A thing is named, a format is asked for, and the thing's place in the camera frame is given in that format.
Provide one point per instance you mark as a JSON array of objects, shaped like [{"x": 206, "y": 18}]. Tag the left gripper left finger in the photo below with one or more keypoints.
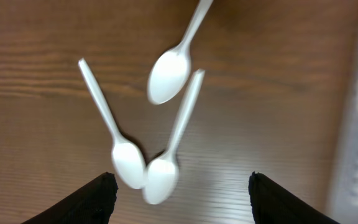
[{"x": 92, "y": 203}]

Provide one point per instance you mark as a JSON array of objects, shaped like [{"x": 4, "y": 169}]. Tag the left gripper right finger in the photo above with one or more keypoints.
[{"x": 272, "y": 204}]

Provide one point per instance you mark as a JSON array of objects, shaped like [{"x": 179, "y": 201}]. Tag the white utensil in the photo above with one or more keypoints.
[{"x": 126, "y": 156}]

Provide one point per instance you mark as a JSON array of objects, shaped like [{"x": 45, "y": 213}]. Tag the white spoon hidden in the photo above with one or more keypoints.
[{"x": 162, "y": 173}]

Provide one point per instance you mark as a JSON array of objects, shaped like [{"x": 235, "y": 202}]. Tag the white spoon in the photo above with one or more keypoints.
[{"x": 170, "y": 72}]

